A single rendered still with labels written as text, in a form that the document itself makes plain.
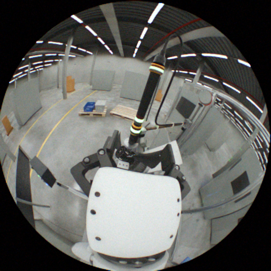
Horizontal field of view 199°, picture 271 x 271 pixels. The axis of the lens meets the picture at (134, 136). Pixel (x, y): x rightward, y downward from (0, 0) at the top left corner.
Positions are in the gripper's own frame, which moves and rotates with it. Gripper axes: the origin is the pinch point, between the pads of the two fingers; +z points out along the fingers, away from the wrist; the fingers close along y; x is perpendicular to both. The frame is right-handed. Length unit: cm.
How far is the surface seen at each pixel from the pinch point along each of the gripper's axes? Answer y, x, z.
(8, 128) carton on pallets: -794, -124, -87
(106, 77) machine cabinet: -307, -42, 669
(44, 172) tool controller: -58, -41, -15
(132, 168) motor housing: 8, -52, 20
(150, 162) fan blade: 12.5, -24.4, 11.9
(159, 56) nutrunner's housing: -0.4, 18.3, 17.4
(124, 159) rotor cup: -1, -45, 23
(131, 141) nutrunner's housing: -0.3, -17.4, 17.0
